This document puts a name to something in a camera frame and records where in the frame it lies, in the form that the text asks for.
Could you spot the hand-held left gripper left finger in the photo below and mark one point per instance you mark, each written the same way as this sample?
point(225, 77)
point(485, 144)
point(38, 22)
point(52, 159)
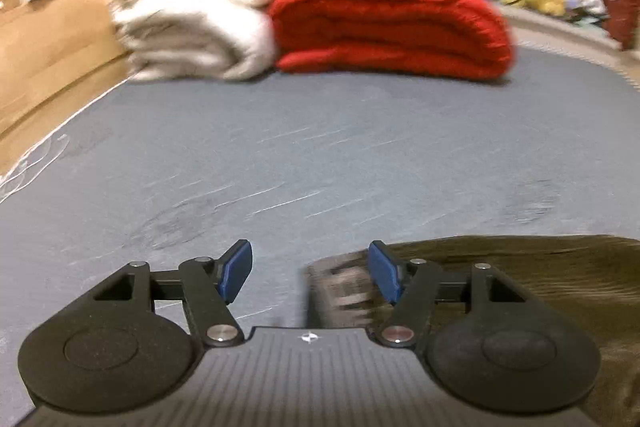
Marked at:
point(237, 271)

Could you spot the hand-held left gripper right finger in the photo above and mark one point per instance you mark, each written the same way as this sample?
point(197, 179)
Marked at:
point(384, 271)

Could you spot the grey quilted mattress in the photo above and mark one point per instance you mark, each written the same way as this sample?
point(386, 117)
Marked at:
point(310, 147)

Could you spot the red folded blanket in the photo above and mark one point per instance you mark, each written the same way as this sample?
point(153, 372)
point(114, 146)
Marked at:
point(390, 17)

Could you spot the cream folded blanket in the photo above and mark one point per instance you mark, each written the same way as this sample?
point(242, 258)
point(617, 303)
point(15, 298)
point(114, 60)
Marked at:
point(190, 12)

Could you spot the dark red bag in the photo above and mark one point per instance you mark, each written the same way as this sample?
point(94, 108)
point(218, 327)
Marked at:
point(622, 9)

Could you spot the wooden bed frame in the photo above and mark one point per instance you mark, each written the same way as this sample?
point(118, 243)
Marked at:
point(55, 47)

